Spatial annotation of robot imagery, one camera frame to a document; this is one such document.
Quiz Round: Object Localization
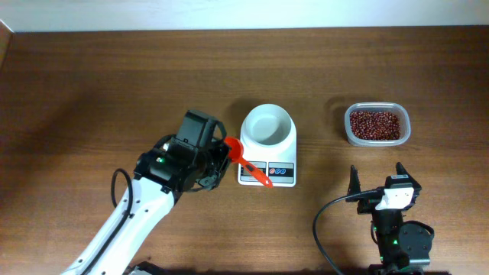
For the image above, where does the black right camera cable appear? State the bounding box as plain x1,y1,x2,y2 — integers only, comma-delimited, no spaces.
312,189,383,275

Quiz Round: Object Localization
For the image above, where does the clear plastic bean container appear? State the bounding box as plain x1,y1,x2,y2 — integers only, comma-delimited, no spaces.
344,102,411,147

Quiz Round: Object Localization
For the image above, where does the white bowl on scale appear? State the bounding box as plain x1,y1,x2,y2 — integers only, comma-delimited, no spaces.
241,104,293,147

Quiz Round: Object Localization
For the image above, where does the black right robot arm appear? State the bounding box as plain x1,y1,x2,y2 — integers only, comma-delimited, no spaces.
346,163,435,274

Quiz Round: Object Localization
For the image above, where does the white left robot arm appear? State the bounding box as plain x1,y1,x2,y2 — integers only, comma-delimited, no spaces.
64,110,231,274

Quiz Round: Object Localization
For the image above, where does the white digital kitchen scale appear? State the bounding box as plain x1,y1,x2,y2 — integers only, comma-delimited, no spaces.
240,123,297,187

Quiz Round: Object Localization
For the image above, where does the red measuring scoop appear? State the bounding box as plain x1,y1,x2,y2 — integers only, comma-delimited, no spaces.
224,137,273,188

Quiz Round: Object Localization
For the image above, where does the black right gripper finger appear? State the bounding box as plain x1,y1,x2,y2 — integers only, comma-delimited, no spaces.
395,162,409,176
347,165,361,196

